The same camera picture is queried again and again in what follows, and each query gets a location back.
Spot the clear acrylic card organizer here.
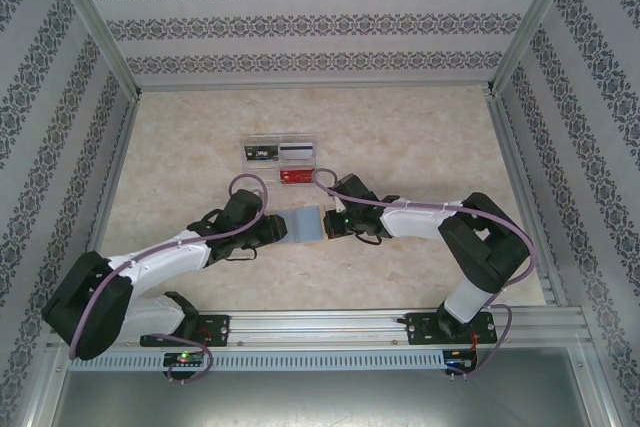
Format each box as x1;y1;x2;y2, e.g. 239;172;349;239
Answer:
241;134;320;188

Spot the black card stack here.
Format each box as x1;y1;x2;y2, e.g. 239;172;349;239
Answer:
243;143;278;161

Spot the red VIP card stack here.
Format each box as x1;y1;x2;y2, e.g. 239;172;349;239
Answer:
279;169;315;185

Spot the grey metal shelf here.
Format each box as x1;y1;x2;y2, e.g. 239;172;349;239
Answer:
29;369;614;427

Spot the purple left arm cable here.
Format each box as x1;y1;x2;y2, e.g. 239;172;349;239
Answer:
67;172;271;384

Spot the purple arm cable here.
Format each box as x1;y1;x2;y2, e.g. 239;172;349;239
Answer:
67;172;271;384
312;168;539;381

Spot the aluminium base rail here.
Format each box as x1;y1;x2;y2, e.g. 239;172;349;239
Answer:
47;309;594;348

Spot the slotted grey cable duct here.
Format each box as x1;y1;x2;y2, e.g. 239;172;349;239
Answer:
67;349;446;371

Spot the aluminium side rail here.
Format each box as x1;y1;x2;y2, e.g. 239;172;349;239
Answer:
487;91;562;307

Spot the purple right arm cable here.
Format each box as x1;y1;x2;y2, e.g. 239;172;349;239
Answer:
312;168;539;381

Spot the aluminium frame post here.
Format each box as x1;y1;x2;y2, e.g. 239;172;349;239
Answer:
42;0;142;98
483;0;587;97

